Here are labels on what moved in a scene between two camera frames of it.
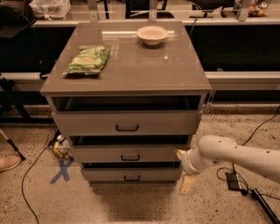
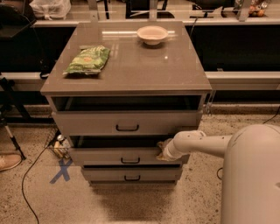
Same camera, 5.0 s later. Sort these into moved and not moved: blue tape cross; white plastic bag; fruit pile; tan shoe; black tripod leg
Moved: black tripod leg
Not moved: tan shoe; white plastic bag; fruit pile; blue tape cross
